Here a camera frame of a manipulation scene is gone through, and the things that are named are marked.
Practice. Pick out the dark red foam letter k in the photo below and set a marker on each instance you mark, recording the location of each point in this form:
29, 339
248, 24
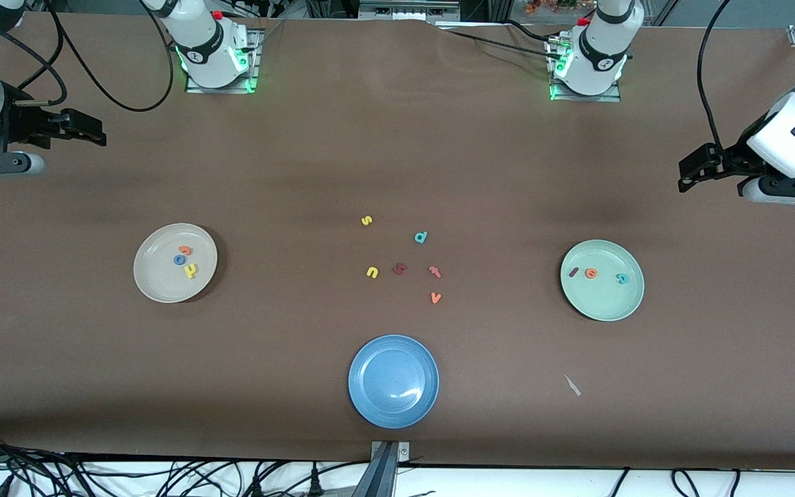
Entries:
399, 269

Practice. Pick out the blue plate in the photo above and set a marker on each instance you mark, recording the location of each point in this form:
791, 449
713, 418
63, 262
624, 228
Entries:
393, 383

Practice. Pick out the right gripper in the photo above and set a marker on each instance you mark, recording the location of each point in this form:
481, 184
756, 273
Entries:
25, 123

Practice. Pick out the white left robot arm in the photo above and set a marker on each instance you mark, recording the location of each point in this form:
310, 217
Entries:
601, 48

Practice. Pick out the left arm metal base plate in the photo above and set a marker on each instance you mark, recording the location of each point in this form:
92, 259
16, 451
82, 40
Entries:
591, 98

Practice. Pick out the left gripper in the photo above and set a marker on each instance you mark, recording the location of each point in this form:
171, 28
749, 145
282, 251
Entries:
733, 158

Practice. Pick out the beige brown plate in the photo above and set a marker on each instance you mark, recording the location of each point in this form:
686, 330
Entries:
159, 276

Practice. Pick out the small grey paper scrap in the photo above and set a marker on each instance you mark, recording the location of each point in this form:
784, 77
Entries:
573, 386

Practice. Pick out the brown paper table cover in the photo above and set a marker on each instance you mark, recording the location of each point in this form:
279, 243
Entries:
397, 138

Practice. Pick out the grey camera pole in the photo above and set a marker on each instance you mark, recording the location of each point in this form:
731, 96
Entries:
380, 480

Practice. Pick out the yellow foam letter h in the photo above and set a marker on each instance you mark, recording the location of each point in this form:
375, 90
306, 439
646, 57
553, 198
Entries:
191, 271

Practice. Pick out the silver equipment box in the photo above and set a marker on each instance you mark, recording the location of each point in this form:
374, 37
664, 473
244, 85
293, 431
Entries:
404, 10

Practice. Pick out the green plate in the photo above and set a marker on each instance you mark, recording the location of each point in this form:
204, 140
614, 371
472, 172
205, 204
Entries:
602, 300

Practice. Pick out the orange flower decoration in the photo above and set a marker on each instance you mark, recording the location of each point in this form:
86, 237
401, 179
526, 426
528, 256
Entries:
549, 5

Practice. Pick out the silver mounting bracket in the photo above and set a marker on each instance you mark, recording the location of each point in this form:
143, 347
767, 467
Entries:
403, 452

